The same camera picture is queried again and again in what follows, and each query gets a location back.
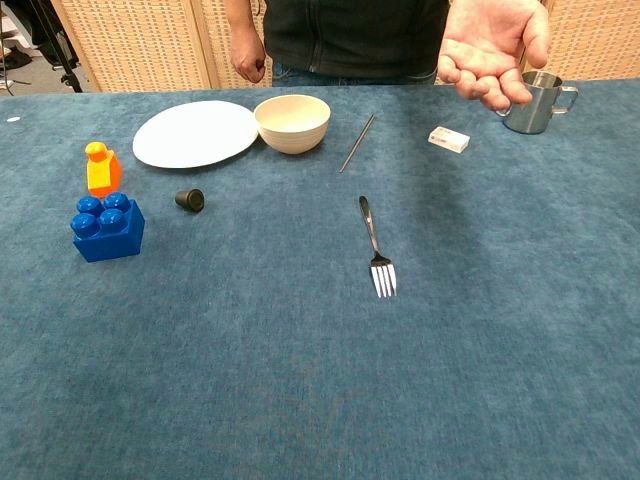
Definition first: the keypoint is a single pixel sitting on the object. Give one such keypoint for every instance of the person left hand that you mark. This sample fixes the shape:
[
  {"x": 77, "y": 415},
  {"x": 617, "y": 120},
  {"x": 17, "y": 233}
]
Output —
[{"x": 487, "y": 50}]

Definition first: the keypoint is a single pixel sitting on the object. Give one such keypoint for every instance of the person right hand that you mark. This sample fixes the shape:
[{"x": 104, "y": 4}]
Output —
[{"x": 247, "y": 57}]

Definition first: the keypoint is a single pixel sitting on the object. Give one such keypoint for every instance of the silver metal fork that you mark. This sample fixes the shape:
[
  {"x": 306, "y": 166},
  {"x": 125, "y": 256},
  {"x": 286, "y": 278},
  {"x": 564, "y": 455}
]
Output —
[{"x": 371, "y": 231}]

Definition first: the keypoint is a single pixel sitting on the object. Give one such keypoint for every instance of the blue toy block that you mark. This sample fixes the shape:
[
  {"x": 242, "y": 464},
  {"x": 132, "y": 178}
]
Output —
[{"x": 112, "y": 237}]

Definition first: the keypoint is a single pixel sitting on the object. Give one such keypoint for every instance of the person right forearm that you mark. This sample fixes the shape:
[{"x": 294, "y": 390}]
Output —
[{"x": 242, "y": 17}]

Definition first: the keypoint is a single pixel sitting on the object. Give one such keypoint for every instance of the person in black jacket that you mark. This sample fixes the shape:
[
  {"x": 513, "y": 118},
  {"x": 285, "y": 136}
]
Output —
[{"x": 350, "y": 35}]

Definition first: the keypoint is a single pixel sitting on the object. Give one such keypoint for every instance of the stainless steel mug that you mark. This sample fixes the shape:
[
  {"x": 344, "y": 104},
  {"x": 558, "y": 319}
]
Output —
[{"x": 537, "y": 112}]

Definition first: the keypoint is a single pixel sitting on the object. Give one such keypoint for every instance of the cream ribbed bowl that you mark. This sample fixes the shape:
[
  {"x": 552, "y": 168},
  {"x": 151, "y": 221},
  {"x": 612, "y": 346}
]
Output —
[{"x": 292, "y": 130}]

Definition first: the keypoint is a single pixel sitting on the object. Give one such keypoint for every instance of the white round plate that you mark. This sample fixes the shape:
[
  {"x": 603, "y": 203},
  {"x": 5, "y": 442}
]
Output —
[{"x": 192, "y": 135}]

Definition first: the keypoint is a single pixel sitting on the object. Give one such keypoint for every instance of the small white box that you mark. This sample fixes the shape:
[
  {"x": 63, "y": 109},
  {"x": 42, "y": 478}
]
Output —
[{"x": 449, "y": 139}]

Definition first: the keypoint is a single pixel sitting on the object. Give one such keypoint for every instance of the wicker folding screen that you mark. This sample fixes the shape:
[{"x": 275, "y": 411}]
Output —
[
  {"x": 595, "y": 40},
  {"x": 145, "y": 45}
]

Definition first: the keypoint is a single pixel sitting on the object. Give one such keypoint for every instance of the thin metal chopstick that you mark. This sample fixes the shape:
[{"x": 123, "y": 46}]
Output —
[{"x": 356, "y": 144}]

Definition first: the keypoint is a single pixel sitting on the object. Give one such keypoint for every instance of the small black cap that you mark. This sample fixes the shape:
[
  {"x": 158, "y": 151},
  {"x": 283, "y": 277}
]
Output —
[{"x": 190, "y": 200}]

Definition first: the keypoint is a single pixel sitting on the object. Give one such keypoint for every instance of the black tripod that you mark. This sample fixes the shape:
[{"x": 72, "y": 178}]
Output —
[{"x": 62, "y": 50}]

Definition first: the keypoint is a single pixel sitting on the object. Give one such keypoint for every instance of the orange toy bottle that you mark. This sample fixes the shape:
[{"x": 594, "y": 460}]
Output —
[{"x": 101, "y": 172}]

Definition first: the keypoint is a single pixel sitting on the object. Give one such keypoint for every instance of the blue table cloth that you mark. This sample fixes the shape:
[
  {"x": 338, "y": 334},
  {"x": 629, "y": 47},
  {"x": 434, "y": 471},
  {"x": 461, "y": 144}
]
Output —
[{"x": 300, "y": 360}]

